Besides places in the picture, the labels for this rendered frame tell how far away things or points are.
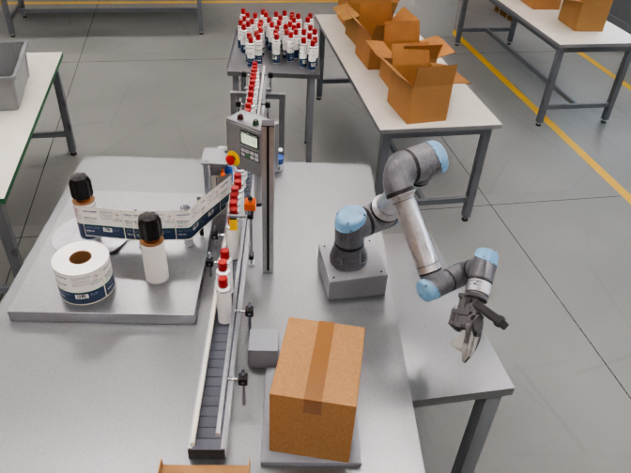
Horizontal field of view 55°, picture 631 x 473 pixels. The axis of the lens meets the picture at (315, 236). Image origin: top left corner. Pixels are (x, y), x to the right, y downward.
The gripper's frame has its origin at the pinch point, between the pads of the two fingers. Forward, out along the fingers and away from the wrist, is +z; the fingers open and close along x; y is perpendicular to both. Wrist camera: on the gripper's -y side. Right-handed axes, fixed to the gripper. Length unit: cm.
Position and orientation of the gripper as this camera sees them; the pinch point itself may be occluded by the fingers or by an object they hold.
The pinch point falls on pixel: (467, 358)
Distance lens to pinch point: 187.1
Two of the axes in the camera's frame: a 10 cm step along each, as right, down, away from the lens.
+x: -5.4, -4.6, -7.1
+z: -3.2, 8.9, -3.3
